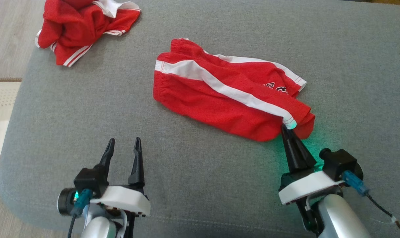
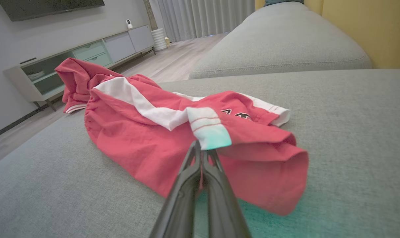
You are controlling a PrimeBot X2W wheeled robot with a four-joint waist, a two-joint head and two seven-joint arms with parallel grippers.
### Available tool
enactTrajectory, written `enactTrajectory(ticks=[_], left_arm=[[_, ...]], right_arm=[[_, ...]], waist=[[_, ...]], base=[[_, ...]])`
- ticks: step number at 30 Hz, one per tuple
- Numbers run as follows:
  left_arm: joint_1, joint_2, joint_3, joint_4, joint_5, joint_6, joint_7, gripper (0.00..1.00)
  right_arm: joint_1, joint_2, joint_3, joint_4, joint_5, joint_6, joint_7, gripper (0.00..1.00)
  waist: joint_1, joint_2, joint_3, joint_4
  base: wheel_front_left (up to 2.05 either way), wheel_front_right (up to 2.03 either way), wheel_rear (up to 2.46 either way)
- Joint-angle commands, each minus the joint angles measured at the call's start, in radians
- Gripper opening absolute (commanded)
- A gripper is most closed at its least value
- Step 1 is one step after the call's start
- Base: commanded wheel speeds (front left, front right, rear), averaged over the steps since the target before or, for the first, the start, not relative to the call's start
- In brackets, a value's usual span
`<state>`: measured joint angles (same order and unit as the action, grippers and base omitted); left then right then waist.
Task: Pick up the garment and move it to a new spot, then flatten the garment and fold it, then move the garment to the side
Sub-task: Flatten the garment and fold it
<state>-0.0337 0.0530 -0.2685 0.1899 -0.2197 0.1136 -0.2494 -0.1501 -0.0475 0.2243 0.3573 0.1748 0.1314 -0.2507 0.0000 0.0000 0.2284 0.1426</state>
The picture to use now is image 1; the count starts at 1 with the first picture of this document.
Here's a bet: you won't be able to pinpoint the grey sofa seat cushion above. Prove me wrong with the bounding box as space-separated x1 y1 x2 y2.
0 0 400 238

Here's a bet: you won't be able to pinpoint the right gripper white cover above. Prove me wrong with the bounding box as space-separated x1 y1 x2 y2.
278 124 347 206

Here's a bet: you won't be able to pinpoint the red Bulls jersey white sleeves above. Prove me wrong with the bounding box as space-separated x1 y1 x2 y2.
35 0 141 67

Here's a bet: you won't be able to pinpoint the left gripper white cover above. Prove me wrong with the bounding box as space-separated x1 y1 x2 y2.
90 137 151 218

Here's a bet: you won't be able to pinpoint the red shorts with white stripes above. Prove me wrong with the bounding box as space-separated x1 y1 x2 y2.
153 38 316 142

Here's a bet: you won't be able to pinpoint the beige dotted rug brown edge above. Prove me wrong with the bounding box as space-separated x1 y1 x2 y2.
0 78 22 162

